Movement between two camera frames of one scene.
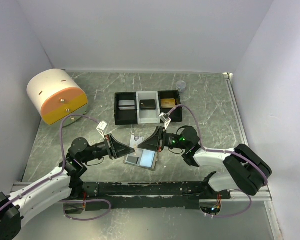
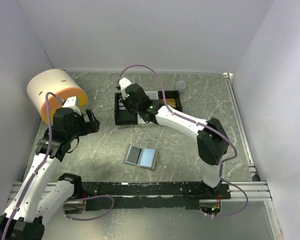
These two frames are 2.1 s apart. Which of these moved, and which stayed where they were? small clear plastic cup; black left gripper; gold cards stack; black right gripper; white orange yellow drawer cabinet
Moved: black right gripper; black left gripper
Stayed: gold cards stack; white orange yellow drawer cabinet; small clear plastic cup
